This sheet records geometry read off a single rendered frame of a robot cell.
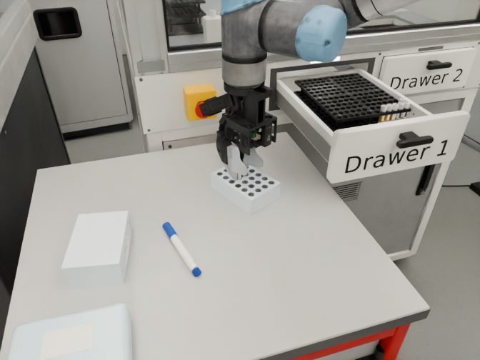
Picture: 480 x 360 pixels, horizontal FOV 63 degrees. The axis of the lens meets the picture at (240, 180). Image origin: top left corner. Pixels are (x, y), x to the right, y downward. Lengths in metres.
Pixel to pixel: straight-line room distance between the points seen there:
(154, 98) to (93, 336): 0.56
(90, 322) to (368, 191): 1.04
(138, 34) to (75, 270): 0.50
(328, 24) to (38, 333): 0.56
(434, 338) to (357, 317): 1.02
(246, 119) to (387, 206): 0.91
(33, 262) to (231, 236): 0.34
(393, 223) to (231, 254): 0.99
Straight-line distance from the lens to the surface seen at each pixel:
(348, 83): 1.02
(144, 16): 0.89
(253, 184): 0.79
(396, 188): 1.47
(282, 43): 0.60
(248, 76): 0.65
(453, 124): 0.88
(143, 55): 0.92
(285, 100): 0.97
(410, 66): 1.19
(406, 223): 1.64
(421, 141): 0.79
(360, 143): 0.76
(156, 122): 0.98
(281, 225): 0.76
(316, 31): 0.58
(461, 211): 2.24
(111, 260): 0.65
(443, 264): 1.91
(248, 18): 0.62
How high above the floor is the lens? 1.27
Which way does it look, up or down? 36 degrees down
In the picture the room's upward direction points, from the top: straight up
